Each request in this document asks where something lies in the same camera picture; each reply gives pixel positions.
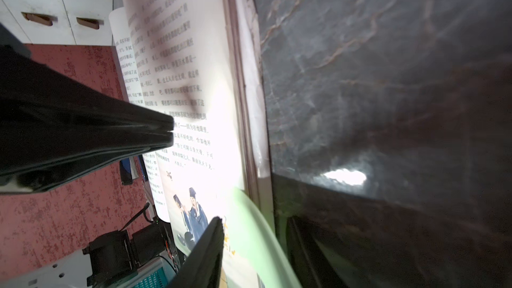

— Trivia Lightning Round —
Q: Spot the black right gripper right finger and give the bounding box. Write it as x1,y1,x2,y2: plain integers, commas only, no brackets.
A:
286,216,347,288

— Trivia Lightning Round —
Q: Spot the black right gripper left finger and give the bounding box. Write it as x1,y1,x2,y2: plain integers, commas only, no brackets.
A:
167,217,224,288

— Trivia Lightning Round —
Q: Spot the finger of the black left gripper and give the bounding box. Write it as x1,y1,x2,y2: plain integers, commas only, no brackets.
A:
1,131,173,194
1,46,174,133

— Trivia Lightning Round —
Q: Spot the green sticky note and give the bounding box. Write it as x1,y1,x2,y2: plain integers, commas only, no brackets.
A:
226,188,301,287

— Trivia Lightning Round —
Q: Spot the children's book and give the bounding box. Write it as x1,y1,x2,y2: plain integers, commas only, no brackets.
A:
109,0,277,288

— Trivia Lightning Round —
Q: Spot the teal plastic basket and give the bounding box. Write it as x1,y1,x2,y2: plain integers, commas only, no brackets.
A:
133,267,169,288

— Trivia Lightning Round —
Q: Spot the white three-drawer cabinet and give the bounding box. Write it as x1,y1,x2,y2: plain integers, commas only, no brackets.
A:
1,0,113,46

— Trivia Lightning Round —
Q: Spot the brown middle drawer handle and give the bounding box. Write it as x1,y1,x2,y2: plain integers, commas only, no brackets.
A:
21,12,53,27

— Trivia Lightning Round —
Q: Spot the brown drawer handle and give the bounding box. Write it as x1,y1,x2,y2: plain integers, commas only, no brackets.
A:
21,12,53,27
76,17,100,30

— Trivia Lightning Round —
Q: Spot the brown bottom drawer handle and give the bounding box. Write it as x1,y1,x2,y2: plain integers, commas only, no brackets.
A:
76,17,100,30

